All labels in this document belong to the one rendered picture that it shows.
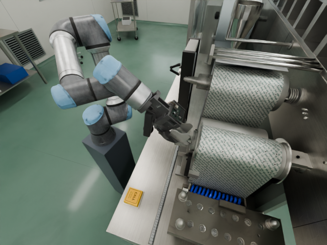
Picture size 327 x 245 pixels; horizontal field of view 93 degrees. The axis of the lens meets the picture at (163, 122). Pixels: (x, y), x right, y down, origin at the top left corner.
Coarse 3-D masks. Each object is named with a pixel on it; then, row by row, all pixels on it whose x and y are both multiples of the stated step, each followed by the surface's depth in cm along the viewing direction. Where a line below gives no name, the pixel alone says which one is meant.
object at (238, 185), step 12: (192, 168) 57; (204, 168) 55; (192, 180) 65; (204, 180) 62; (216, 180) 59; (228, 180) 56; (240, 180) 54; (252, 180) 51; (228, 192) 63; (240, 192) 60; (252, 192) 57
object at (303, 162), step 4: (292, 152) 48; (296, 152) 48; (300, 152) 48; (292, 156) 47; (296, 156) 46; (300, 156) 47; (304, 156) 47; (308, 156) 47; (292, 160) 46; (296, 160) 46; (300, 160) 46; (304, 160) 46; (308, 160) 46; (292, 164) 46; (296, 164) 45; (300, 164) 45; (304, 164) 45; (308, 164) 45; (304, 168) 45; (308, 168) 45
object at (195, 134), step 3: (195, 132) 53; (195, 135) 52; (192, 138) 52; (195, 138) 52; (192, 141) 52; (195, 141) 52; (192, 144) 52; (195, 144) 52; (192, 147) 52; (192, 150) 54
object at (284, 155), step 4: (196, 144) 50; (280, 144) 48; (284, 148) 46; (284, 152) 46; (284, 156) 45; (284, 160) 45; (284, 164) 45; (280, 168) 45; (280, 172) 45; (276, 176) 47
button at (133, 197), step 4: (132, 188) 76; (128, 192) 74; (132, 192) 74; (136, 192) 74; (140, 192) 74; (128, 196) 73; (132, 196) 73; (136, 196) 73; (140, 196) 73; (124, 200) 72; (128, 200) 72; (132, 200) 72; (136, 200) 72; (132, 204) 71; (136, 204) 71
